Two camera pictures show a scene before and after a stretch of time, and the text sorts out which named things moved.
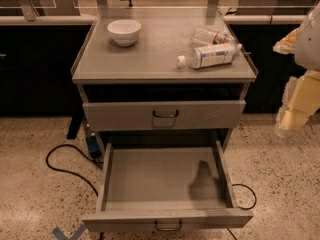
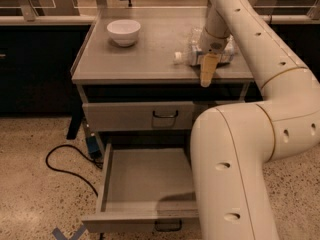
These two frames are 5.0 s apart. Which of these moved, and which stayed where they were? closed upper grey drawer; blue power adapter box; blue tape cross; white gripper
Moved: white gripper
Stayed: blue power adapter box; blue tape cross; closed upper grey drawer
